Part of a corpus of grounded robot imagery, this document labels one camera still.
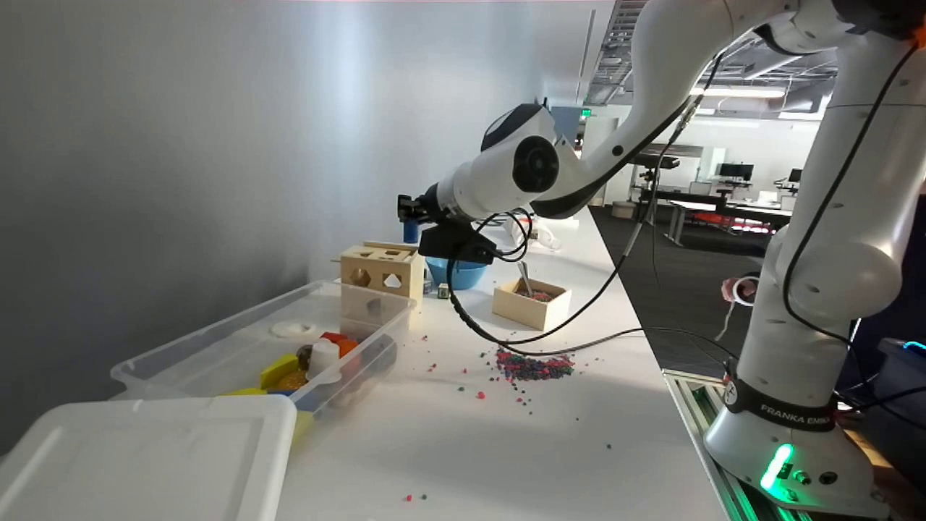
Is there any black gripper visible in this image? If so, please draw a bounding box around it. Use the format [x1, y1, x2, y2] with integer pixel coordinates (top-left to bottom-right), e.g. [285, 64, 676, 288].
[392, 190, 450, 245]

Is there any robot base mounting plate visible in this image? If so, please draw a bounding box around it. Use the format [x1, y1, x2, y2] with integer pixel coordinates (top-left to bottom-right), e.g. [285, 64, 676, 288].
[661, 370, 894, 521]

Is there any wooden shape-sorter cube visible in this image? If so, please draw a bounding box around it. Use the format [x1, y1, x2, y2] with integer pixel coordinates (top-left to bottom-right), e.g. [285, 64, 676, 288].
[334, 240, 427, 311]

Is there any red toy block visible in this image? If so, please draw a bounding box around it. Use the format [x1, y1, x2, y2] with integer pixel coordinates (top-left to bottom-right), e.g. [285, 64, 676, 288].
[321, 330, 360, 363]

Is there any white toy block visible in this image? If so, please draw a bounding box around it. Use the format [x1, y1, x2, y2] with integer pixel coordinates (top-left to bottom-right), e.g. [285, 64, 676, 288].
[304, 339, 343, 386]

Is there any yellow toy block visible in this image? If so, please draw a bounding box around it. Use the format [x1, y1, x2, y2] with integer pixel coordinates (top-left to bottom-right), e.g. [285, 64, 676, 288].
[253, 352, 311, 398]

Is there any blue bowl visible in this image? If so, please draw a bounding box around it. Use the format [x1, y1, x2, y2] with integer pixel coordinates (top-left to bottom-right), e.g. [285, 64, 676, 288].
[421, 253, 495, 295]

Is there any open wooden box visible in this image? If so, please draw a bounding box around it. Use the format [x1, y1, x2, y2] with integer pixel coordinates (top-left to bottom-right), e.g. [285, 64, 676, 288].
[489, 276, 572, 337]

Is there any purple bead pile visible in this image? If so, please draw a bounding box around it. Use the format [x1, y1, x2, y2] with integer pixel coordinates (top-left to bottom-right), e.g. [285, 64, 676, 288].
[492, 347, 578, 386]

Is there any clear plastic bin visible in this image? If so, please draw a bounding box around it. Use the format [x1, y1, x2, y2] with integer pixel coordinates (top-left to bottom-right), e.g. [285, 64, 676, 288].
[107, 278, 415, 421]

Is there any background office desk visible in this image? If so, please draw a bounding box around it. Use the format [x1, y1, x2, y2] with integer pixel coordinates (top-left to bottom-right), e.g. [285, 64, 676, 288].
[661, 194, 805, 247]

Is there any black computer monitor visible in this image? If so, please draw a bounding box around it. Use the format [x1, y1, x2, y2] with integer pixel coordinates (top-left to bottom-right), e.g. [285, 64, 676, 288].
[716, 161, 757, 187]

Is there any white plastic bin lid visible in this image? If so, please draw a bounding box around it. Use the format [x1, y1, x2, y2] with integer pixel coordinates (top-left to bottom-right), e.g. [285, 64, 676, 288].
[0, 392, 301, 521]

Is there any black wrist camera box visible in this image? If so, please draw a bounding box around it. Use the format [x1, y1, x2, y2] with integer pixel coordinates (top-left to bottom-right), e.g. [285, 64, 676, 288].
[415, 224, 501, 266]

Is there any red and white cable coil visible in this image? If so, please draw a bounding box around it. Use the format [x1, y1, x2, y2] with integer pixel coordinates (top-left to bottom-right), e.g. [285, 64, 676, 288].
[719, 273, 764, 313]

